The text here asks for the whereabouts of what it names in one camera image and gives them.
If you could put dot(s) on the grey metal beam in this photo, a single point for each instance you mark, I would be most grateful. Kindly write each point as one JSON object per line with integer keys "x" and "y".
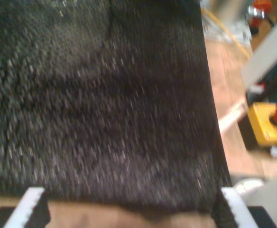
{"x": 264, "y": 50}

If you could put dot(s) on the black bubble mat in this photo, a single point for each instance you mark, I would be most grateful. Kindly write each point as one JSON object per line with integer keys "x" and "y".
{"x": 105, "y": 95}

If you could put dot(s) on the yellow emergency stop box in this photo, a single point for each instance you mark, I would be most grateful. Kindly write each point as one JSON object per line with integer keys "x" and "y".
{"x": 261, "y": 123}

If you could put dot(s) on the white bar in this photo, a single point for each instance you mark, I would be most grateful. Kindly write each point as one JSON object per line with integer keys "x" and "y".
{"x": 231, "y": 116}

